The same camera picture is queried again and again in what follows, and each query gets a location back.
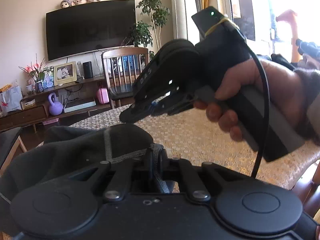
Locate floral lace tablecloth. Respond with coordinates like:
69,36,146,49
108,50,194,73
37,103,320,190

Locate wall-mounted black television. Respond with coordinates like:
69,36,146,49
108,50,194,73
46,0,136,61

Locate black cylindrical speaker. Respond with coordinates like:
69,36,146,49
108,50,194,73
83,61,93,79

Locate white paper gift bag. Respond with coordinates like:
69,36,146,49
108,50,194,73
0,86,23,115

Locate wooden chair black seat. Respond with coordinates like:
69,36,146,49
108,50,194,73
0,127,27,176
101,46,149,108

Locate right wooden chair black seat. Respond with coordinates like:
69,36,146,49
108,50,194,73
101,46,149,108

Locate pink flower arrangement in vase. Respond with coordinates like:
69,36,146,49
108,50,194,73
19,55,53,93

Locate white standing air conditioner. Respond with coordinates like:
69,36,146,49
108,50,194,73
171,0,200,44

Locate framed photo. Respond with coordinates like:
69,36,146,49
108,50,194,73
54,61,77,86

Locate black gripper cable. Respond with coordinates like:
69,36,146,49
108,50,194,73
235,27,272,179

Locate plush dolls atop television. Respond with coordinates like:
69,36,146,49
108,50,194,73
60,0,101,9

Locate tall green potted plant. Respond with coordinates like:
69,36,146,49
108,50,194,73
121,0,170,51

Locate white flat set-top box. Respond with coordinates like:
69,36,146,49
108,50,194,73
63,98,96,113

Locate purple kettlebell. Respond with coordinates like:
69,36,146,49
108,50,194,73
48,93,63,116

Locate black garment with grey stitching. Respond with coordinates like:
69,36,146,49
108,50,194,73
1,124,168,236

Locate person's right hand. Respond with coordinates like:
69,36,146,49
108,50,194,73
194,57,320,145

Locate left wooden chair black seat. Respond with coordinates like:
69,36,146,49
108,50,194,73
0,127,27,176

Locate pink small case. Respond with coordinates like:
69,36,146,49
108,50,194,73
97,88,110,105

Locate long wooden TV console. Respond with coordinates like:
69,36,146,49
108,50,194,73
1,76,111,132

